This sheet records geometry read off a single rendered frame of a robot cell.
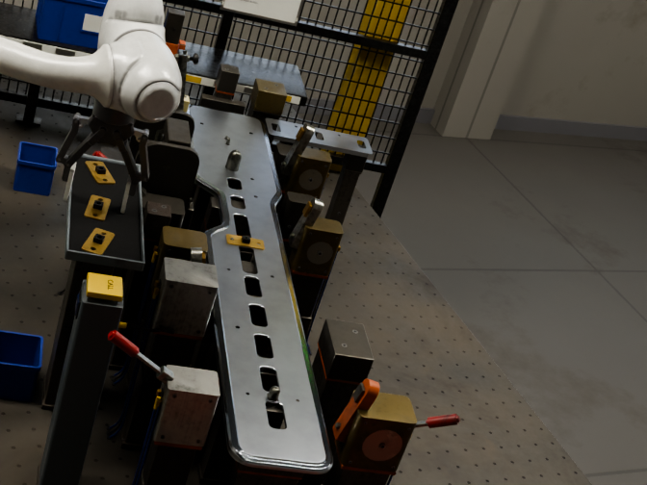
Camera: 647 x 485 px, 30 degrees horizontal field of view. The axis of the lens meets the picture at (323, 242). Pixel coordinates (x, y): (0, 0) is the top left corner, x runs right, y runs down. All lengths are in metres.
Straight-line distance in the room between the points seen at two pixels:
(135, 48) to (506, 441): 1.37
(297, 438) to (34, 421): 0.60
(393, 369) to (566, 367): 1.80
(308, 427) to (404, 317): 1.04
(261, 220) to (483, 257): 2.53
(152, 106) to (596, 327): 3.32
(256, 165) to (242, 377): 0.87
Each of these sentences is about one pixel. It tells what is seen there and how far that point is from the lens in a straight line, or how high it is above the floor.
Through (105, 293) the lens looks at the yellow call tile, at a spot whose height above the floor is 1.16.
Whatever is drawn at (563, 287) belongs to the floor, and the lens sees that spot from 5.20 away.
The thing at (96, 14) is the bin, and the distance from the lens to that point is 3.26.
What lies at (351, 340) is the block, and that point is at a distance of 2.37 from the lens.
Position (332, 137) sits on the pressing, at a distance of 3.24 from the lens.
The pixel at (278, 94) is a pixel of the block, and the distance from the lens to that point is 3.25.
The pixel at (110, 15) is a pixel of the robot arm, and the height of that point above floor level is 1.55.
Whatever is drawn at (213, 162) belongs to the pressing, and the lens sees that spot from 2.92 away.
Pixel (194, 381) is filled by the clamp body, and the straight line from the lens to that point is 2.08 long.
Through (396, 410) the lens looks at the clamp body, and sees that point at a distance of 2.18.
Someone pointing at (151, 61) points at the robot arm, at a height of 1.55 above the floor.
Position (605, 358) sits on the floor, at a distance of 4.83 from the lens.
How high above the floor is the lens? 2.30
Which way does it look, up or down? 28 degrees down
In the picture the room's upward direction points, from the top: 19 degrees clockwise
